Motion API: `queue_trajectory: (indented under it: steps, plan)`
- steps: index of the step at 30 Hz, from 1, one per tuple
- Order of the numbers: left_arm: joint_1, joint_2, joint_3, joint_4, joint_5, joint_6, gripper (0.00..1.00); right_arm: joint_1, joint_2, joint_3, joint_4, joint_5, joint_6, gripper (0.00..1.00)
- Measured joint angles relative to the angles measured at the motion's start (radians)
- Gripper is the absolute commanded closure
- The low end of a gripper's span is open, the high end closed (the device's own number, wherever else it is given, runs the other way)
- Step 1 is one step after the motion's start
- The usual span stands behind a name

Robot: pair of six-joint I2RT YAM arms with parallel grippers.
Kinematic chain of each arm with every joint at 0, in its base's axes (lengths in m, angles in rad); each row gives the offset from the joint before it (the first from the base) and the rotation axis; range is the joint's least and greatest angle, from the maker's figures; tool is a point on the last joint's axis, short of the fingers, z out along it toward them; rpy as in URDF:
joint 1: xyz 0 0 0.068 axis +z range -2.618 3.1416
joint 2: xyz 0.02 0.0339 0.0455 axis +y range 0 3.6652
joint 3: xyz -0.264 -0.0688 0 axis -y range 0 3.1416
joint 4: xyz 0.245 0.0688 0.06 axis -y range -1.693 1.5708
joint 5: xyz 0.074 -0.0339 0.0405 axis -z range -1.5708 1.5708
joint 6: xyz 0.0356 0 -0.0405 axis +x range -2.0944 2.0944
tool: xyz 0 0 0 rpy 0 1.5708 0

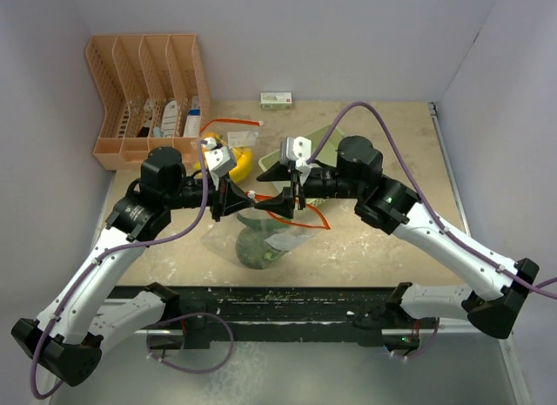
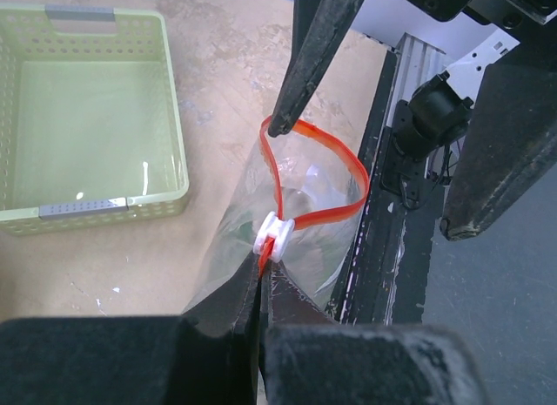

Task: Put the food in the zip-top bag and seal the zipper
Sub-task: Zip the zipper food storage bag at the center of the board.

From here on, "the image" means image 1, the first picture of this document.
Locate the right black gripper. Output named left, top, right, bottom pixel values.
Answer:
left=254, top=159, right=363, bottom=218

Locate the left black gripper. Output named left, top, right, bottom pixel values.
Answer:
left=164, top=169, right=255, bottom=221

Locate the clear orange-zip bag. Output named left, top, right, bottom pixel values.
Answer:
left=199, top=118, right=264, bottom=184
left=201, top=204, right=331, bottom=270

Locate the yellow banana bunch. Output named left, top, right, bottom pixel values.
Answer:
left=204, top=148, right=252, bottom=183

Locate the green netted melon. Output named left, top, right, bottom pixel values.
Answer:
left=235, top=227, right=286, bottom=270

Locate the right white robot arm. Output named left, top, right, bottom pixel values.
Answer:
left=257, top=136, right=540, bottom=339

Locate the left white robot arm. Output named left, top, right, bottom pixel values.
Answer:
left=11, top=139, right=253, bottom=389

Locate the green cucumber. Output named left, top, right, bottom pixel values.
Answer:
left=236, top=213, right=279, bottom=231

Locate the white blue packet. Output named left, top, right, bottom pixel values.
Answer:
left=183, top=96, right=201, bottom=138

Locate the small green white box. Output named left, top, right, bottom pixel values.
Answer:
left=259, top=91, right=292, bottom=111

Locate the white patterned pouch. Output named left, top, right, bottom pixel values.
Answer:
left=160, top=100, right=178, bottom=137

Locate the black white item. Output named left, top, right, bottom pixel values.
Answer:
left=136, top=98, right=154, bottom=138

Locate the pink desk file organizer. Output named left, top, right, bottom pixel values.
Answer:
left=85, top=34, right=211, bottom=171

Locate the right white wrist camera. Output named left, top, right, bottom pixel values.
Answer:
left=278, top=137, right=312, bottom=185

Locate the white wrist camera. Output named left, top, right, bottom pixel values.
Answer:
left=202, top=138, right=237, bottom=181
left=278, top=137, right=312, bottom=185

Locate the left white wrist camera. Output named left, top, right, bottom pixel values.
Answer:
left=202, top=138, right=237, bottom=181

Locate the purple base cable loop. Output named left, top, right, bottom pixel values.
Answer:
left=145, top=313, right=236, bottom=376

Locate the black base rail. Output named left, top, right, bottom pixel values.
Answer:
left=143, top=285, right=440, bottom=349

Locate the aluminium frame rail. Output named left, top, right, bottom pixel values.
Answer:
left=426, top=102, right=532, bottom=405

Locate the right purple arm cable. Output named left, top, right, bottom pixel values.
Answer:
left=306, top=100, right=557, bottom=301

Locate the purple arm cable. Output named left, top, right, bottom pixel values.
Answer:
left=306, top=100, right=557, bottom=301
left=29, top=138, right=208, bottom=401

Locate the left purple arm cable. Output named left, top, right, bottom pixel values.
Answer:
left=29, top=138, right=208, bottom=401

